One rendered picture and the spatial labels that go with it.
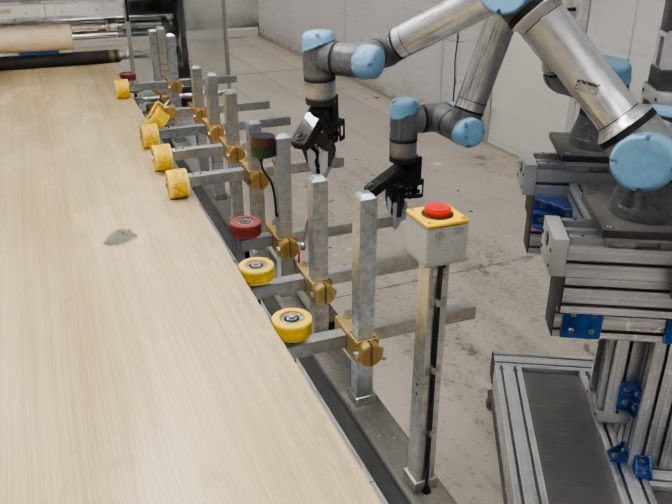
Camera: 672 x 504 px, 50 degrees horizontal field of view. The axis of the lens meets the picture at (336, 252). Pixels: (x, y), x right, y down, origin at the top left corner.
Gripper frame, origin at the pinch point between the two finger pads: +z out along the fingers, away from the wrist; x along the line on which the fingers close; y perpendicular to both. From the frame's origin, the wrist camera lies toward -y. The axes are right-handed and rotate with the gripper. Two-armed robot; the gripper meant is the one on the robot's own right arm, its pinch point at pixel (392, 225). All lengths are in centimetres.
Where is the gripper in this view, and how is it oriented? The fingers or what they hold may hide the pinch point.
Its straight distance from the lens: 201.9
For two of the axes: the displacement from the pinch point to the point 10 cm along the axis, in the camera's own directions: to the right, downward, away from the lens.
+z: 0.0, 9.0, 4.3
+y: 9.3, -1.6, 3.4
